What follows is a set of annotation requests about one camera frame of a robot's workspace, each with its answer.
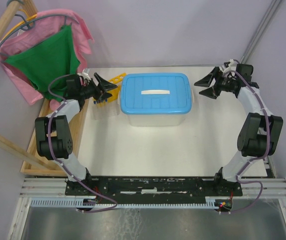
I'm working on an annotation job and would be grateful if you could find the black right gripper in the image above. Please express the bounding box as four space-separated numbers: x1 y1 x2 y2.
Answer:
193 66 237 100

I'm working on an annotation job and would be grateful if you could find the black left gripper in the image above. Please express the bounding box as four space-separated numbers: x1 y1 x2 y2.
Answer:
79 73 118 104

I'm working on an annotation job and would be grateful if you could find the yellow test tube rack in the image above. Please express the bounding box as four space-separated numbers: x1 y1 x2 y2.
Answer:
95 72 127 105

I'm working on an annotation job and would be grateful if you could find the blue plastic tray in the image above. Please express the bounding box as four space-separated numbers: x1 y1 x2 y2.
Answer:
119 72 192 115

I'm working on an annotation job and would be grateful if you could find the white plastic bin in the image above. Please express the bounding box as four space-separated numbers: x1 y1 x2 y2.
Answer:
117 87 196 127

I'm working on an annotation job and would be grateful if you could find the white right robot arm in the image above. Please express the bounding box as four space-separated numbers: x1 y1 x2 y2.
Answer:
194 59 284 196

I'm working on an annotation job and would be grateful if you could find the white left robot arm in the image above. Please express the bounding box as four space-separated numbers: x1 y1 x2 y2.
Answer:
35 69 195 195

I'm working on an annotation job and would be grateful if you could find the green cloth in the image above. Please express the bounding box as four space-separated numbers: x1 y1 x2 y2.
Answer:
4 25 80 102

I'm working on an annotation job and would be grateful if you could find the pink shirt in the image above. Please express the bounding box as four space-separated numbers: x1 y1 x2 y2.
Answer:
0 9 93 106

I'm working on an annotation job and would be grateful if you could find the black mounting plate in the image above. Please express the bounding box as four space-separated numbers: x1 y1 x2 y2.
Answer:
65 176 242 203

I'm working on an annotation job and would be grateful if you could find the yellow clothes hanger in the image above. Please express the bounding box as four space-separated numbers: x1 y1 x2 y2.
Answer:
7 8 37 34

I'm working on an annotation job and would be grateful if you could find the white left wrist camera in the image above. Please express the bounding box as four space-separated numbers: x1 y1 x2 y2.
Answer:
81 68 91 81

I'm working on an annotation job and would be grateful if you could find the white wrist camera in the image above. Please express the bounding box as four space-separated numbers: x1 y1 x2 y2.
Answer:
220 59 240 73
81 68 91 81

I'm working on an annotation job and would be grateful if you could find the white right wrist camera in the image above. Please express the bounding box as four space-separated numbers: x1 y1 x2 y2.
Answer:
220 59 240 73

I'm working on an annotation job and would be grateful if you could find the white slotted cable duct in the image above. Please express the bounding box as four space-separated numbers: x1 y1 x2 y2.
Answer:
30 197 224 208

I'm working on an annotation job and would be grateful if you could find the aluminium frame rail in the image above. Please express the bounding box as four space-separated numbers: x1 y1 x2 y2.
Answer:
241 0 286 201

